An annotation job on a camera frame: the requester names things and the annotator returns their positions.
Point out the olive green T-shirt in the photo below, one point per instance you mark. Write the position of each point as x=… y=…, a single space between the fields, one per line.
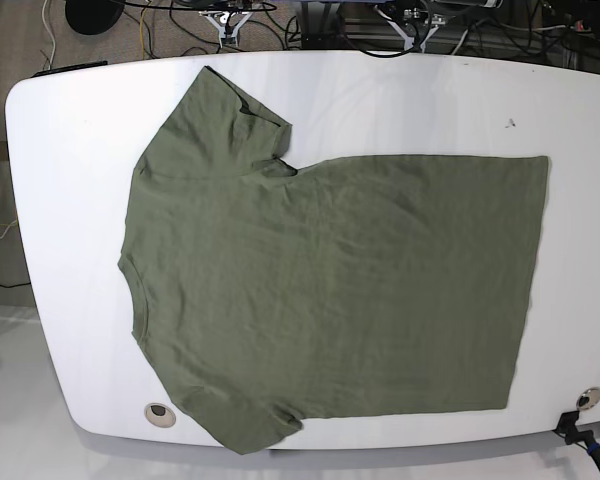
x=265 y=295

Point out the black flat bar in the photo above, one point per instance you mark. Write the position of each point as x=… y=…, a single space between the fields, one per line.
x=70 y=68

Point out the black round stand base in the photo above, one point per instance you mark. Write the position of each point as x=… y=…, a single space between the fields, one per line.
x=92 y=17

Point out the aluminium frame rail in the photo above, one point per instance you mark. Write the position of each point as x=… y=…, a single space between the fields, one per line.
x=375 y=36

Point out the left table cable grommet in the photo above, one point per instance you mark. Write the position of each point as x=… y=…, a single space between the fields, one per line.
x=160 y=415

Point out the table cable grommet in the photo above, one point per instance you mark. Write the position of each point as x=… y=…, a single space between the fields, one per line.
x=160 y=415
x=588 y=399

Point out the black clamp with cable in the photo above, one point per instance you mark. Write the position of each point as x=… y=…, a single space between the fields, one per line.
x=568 y=431

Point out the right table cable grommet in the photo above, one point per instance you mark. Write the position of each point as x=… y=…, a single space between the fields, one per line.
x=588 y=399

